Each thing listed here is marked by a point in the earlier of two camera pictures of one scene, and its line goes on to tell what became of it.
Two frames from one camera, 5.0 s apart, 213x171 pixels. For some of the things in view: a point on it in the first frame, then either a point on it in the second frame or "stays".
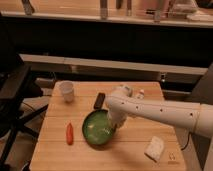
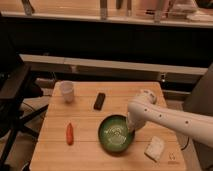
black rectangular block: (99, 100) stays
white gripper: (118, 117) -> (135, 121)
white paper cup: (67, 87) stays
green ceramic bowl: (97, 127) -> (114, 134)
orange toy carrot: (69, 134) stays
